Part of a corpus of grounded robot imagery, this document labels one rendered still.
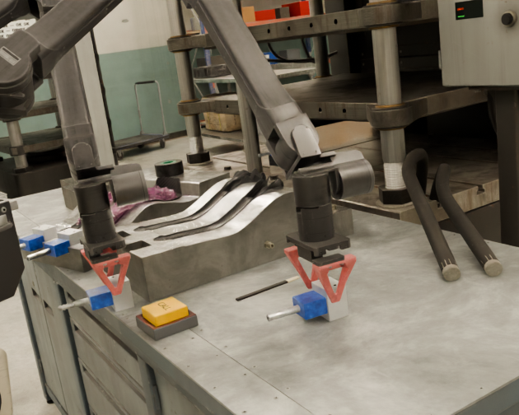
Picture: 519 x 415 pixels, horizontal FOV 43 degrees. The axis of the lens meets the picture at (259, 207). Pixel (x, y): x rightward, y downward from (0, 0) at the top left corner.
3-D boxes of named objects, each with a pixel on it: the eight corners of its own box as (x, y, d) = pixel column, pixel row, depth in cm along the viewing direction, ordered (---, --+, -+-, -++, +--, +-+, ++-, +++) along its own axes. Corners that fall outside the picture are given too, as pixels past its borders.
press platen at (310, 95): (403, 179, 162) (397, 107, 157) (179, 144, 270) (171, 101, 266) (600, 119, 203) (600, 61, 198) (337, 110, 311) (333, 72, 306)
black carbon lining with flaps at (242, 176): (160, 253, 130) (151, 206, 127) (130, 237, 143) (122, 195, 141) (302, 210, 147) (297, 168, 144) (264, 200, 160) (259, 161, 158)
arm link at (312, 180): (284, 167, 103) (301, 172, 98) (323, 160, 106) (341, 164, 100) (289, 209, 105) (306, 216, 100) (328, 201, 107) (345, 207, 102)
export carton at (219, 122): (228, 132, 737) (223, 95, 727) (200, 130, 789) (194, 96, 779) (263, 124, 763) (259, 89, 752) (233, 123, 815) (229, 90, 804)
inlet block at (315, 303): (277, 339, 102) (272, 307, 100) (263, 328, 106) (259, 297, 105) (348, 315, 107) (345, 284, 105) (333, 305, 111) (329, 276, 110)
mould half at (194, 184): (84, 272, 146) (74, 226, 143) (23, 258, 163) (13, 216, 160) (235, 210, 182) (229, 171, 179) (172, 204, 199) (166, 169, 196)
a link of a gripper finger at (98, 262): (128, 282, 125) (119, 235, 123) (138, 292, 119) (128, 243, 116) (93, 292, 122) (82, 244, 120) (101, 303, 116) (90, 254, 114)
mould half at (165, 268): (149, 302, 123) (137, 234, 120) (104, 271, 145) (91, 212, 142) (354, 233, 148) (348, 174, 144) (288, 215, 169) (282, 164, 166)
